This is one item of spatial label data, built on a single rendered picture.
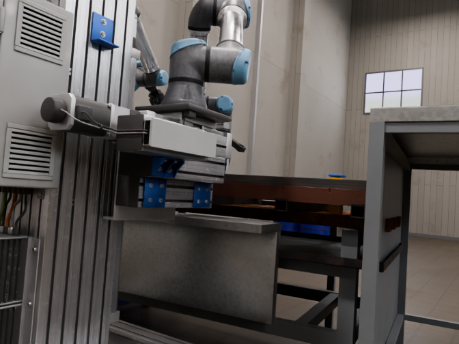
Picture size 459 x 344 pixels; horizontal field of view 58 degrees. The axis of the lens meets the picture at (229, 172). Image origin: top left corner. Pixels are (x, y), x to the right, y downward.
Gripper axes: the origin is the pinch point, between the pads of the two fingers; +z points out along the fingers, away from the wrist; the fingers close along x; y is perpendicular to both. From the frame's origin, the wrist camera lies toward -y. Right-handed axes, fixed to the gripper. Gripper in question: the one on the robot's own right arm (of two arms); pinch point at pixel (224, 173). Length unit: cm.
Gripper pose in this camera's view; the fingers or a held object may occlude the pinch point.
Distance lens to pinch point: 193.1
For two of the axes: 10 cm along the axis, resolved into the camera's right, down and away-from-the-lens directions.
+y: -8.9, -0.3, 4.5
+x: -4.5, -0.7, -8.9
